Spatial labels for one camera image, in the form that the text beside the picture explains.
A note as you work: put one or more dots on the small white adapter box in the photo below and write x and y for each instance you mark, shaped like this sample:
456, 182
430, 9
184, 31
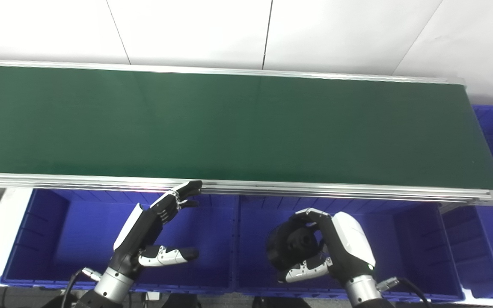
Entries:
153, 295

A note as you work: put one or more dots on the robot right white black hand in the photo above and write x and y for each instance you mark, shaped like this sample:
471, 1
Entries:
349, 248

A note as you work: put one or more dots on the robot right black arm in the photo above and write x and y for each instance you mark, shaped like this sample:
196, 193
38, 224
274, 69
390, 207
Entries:
362, 291

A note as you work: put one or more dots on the robot left black arm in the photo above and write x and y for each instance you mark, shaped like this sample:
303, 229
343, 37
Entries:
109, 288

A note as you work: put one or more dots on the robot left white black hand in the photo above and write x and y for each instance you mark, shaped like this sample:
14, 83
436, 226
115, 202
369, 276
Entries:
137, 239

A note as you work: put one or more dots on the green conveyor belt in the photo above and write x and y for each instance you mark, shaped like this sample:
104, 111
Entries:
229, 128

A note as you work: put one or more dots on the black round plastic part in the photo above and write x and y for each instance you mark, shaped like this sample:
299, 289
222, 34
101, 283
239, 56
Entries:
289, 248

